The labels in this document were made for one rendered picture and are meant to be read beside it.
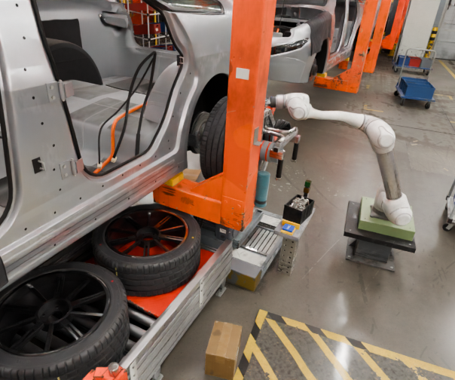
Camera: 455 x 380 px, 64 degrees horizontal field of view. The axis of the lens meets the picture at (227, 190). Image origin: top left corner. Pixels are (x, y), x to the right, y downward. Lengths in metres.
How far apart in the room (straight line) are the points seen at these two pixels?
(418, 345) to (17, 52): 2.57
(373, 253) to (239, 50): 1.94
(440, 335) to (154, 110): 2.34
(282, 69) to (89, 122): 3.06
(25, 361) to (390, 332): 2.04
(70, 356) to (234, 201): 1.15
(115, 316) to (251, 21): 1.50
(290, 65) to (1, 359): 4.35
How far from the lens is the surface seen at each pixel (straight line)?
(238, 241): 2.79
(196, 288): 2.13
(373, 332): 2.63
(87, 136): 2.64
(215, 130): 2.39
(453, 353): 2.76
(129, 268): 2.08
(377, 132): 2.43
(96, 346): 1.75
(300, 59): 5.11
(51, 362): 1.75
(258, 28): 1.86
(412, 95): 7.99
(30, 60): 1.56
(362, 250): 3.11
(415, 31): 13.98
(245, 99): 1.93
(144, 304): 2.18
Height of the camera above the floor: 1.85
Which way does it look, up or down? 29 degrees down
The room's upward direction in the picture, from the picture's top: 4 degrees clockwise
